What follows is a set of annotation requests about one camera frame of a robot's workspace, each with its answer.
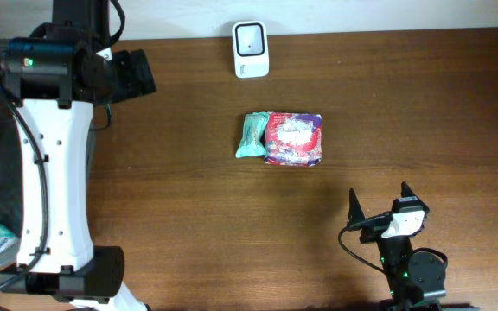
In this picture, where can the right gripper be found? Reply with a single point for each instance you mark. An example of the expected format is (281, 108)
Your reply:
(372, 231)

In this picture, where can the teal wet wipes pack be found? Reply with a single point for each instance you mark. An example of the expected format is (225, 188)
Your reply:
(253, 130)

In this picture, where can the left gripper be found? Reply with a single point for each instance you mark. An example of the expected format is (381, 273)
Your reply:
(137, 76)

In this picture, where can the white barcode scanner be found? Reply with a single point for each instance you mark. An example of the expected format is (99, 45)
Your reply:
(250, 50)

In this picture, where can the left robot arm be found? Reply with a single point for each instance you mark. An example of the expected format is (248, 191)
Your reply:
(53, 79)

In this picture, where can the red purple tissue pack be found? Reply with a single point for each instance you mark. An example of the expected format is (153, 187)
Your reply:
(293, 139)

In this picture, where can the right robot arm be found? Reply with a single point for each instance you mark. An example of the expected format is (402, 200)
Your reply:
(415, 277)

